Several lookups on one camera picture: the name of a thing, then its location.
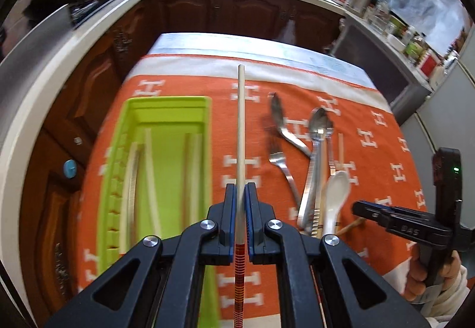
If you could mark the red label container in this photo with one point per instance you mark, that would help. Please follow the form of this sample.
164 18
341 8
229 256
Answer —
429 64

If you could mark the person's right forearm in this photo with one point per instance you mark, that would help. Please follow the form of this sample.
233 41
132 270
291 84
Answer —
452 302

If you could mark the pale blue tablecloth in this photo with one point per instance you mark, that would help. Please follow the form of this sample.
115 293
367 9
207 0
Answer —
259 46

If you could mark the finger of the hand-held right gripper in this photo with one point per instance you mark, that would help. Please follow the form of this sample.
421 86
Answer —
378 207
408 227

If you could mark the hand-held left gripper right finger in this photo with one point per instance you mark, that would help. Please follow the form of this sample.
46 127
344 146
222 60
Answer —
252 209

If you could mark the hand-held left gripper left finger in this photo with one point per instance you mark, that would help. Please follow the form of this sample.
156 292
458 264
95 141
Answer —
230 209

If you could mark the green label bottle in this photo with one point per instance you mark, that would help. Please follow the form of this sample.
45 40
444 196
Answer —
415 48

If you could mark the grey refrigerator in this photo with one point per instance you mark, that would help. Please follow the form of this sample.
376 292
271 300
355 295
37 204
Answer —
445 120

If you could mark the stainless steel cabinet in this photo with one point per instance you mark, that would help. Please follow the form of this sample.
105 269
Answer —
371 61

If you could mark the metal fork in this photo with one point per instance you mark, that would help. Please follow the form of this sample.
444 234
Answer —
278 159

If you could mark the person's right hand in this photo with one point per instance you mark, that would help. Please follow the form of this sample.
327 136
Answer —
417 270

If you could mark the black gas stove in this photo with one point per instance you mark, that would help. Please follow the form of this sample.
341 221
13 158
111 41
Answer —
96 9

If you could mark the green plastic utensil tray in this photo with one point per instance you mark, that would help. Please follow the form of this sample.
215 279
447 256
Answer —
170 164

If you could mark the white bowl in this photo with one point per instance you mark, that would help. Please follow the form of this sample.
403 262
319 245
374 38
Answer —
396 41

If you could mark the blue round cabinet knob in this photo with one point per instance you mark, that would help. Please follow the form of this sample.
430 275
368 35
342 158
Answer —
69 168

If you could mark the brown wooden kitchen cabinets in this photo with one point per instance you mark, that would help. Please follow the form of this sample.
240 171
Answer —
222 12

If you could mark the white ceramic spoon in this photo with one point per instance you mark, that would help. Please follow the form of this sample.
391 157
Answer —
336 187

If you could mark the brown wooden chopstick decorated end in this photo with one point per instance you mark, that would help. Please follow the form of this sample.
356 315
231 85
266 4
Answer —
321 298
350 226

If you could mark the large metal spoon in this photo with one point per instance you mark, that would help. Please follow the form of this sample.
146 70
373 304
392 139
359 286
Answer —
321 122

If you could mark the stainless steel sheet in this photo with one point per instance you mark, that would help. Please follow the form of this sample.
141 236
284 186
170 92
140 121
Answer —
33 53

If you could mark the orange patterned blanket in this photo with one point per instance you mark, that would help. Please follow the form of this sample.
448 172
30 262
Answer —
259 172

